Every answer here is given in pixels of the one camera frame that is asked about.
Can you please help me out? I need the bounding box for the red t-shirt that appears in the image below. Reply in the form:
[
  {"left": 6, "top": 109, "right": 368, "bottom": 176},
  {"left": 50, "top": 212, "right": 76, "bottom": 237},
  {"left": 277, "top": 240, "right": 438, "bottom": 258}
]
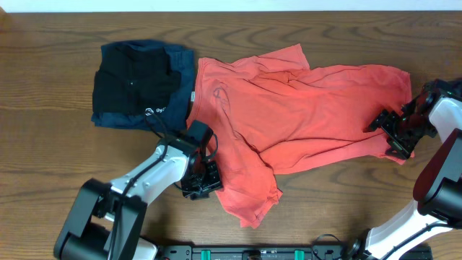
[{"left": 189, "top": 45, "right": 411, "bottom": 228}]

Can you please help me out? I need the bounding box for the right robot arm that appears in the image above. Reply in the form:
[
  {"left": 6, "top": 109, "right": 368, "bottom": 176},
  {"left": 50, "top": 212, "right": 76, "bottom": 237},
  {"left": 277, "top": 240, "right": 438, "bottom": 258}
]
[{"left": 342, "top": 79, "right": 461, "bottom": 260}]

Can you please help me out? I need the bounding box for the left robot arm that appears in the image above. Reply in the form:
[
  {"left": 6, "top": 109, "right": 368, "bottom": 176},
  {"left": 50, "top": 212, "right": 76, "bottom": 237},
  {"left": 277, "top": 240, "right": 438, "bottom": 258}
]
[{"left": 53, "top": 121, "right": 222, "bottom": 260}]

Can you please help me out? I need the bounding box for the navy blue folded garment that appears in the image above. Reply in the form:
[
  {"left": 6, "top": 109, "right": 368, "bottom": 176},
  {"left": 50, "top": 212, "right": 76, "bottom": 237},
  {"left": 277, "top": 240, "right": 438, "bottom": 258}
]
[{"left": 91, "top": 40, "right": 196, "bottom": 133}]

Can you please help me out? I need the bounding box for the black folded polo shirt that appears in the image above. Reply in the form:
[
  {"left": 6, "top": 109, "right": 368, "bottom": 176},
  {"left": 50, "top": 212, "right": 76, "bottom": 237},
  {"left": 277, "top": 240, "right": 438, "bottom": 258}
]
[{"left": 92, "top": 44, "right": 181, "bottom": 115}]

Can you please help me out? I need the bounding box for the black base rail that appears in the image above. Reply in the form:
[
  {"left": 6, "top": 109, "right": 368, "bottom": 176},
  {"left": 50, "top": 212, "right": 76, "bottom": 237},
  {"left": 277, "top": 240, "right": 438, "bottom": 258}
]
[{"left": 154, "top": 243, "right": 434, "bottom": 260}]

